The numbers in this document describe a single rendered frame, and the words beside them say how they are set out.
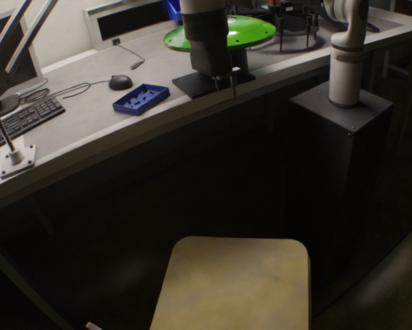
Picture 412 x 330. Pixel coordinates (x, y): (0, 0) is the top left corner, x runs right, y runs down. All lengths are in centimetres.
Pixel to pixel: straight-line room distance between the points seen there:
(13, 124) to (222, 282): 76
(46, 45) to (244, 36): 112
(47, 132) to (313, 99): 77
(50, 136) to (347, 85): 82
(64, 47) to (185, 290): 130
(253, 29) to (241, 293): 64
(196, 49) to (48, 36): 119
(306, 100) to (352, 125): 18
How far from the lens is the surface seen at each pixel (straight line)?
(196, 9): 52
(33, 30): 78
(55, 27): 167
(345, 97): 92
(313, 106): 93
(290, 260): 81
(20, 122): 104
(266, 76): 97
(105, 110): 92
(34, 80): 123
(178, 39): 84
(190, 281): 79
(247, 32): 81
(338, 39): 87
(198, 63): 57
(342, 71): 89
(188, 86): 90
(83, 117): 92
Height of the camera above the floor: 129
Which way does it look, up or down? 38 degrees down
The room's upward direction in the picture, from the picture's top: 9 degrees counter-clockwise
